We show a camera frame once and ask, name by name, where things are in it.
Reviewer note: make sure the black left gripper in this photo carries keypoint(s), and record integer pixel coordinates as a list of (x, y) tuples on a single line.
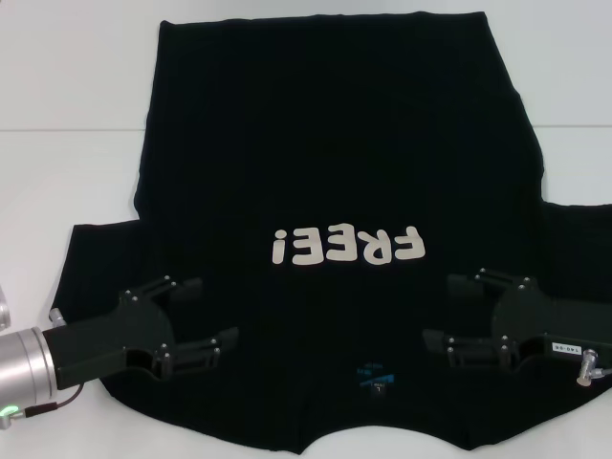
[(119, 330)]

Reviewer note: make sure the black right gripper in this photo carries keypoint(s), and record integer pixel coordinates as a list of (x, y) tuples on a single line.
[(540, 320)]

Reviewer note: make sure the black shirt with FREE print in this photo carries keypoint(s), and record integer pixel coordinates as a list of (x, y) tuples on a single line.
[(334, 167)]

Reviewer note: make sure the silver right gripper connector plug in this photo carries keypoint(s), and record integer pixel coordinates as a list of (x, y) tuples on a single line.
[(586, 368)]

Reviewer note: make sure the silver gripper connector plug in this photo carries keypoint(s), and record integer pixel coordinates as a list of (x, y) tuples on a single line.
[(57, 319), (586, 368)]

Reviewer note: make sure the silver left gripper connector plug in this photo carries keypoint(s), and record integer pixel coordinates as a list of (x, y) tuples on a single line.
[(57, 319)]

